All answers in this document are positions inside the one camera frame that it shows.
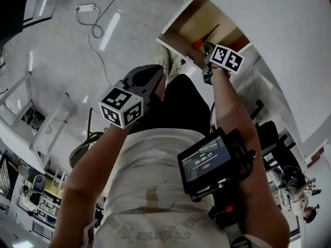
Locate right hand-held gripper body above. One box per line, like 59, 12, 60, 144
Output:
202, 44, 245, 85

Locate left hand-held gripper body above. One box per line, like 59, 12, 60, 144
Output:
98, 80, 153, 129

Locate orange-handled screwdriver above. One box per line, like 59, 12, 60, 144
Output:
192, 24, 220, 52

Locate white drawer with wooden inside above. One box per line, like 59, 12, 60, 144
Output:
156, 0, 253, 71

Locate person's left forearm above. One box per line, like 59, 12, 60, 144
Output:
61, 124, 130, 198

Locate person's right forearm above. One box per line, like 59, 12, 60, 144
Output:
210, 68, 258, 154

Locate person's left white shoe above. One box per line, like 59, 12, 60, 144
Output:
156, 45, 173, 75

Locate person's white shoe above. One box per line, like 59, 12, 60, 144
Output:
169, 56, 187, 76
156, 45, 173, 75

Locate person's right white shoe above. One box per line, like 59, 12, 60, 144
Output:
169, 56, 187, 76

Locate person's black trousers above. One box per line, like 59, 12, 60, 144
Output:
128, 73, 215, 136

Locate white desk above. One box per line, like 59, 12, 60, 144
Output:
191, 0, 331, 144

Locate black office chair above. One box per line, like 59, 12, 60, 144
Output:
254, 99, 297, 173

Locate white metal-leg table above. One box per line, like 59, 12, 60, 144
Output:
0, 71, 72, 174

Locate person's white printed t-shirt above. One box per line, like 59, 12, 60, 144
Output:
82, 129, 272, 248

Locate cluttered workbench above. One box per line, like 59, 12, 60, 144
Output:
14, 150, 70, 234

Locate white power strip with cable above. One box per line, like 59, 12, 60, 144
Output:
76, 0, 135, 85

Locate black mount rig, red button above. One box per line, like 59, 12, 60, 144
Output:
190, 181, 250, 232

